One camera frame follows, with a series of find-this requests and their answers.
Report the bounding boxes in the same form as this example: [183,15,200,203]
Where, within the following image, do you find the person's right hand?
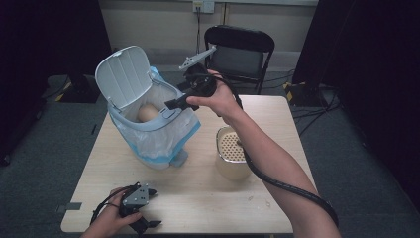
[185,68,244,122]

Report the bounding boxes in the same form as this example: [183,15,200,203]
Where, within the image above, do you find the thick black sleeved cable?
[189,72,340,228]

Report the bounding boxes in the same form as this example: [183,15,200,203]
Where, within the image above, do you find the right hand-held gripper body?
[177,45,218,99]

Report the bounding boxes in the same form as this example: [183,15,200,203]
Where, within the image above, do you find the black folding chair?
[203,24,276,96]

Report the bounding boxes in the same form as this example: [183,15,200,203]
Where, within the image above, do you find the white wall outlet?
[192,0,216,15]

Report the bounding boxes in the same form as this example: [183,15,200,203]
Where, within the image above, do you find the black floor cables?
[262,68,343,137]

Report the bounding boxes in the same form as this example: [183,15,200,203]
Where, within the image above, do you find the grey tape strip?
[54,201,83,215]

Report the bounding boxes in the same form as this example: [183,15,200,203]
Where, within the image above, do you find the white blue-edged trash bag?
[110,64,202,167]

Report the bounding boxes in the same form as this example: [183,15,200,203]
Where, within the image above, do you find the person's left hand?
[86,186,144,238]

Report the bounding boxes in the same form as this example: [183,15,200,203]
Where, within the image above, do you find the white lidded trash can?
[94,45,196,172]

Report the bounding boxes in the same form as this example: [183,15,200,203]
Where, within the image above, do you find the beige container with perforated insert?
[214,125,253,181]

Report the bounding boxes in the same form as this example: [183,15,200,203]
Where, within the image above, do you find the black power cord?
[196,5,203,56]

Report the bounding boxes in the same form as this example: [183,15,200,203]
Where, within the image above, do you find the black stand base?
[53,72,101,104]

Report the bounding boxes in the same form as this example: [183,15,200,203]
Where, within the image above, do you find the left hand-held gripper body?
[118,181,151,219]

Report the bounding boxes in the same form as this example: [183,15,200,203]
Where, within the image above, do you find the yellow-black striped stand base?
[282,80,306,107]

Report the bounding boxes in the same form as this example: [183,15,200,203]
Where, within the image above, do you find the black curtain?
[291,0,420,202]
[0,0,114,167]

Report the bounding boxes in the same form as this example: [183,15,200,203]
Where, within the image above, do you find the beige rounded object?
[137,103,160,123]

